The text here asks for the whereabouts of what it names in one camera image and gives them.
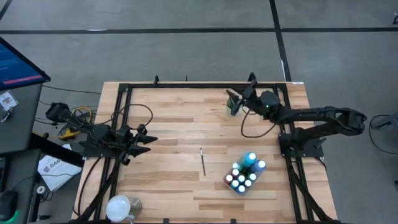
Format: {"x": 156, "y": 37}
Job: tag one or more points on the grey stand leg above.
{"x": 385, "y": 122}

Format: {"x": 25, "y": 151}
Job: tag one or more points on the black metal beam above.
{"x": 56, "y": 151}

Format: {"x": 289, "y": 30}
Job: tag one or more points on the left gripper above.
{"x": 126, "y": 143}

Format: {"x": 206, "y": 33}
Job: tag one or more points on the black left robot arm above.
{"x": 93, "y": 132}

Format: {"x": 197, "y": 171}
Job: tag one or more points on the computer monitor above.
{"x": 15, "y": 68}

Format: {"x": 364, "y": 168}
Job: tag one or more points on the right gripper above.
{"x": 248, "y": 98}

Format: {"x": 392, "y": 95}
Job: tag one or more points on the white label card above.
{"x": 7, "y": 101}

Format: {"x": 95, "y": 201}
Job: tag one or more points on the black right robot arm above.
{"x": 311, "y": 113}

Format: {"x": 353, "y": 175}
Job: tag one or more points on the black aluminium table frame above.
{"x": 202, "y": 85}

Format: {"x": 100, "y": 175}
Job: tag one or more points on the white tape roll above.
{"x": 38, "y": 189}

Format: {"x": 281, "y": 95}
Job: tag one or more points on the white paper bag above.
{"x": 56, "y": 172}

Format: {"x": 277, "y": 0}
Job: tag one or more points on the clear glass jar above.
{"x": 136, "y": 205}

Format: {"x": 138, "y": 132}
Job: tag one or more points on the white table label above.
{"x": 297, "y": 82}

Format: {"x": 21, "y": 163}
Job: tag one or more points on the dark grey desk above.
{"x": 21, "y": 186}

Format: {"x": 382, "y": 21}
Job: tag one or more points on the black silver-ferrule paintbrush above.
{"x": 202, "y": 161}

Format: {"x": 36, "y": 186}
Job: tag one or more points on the black computer mouse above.
{"x": 7, "y": 205}

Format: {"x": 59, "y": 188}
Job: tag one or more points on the clear plastic container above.
{"x": 230, "y": 183}

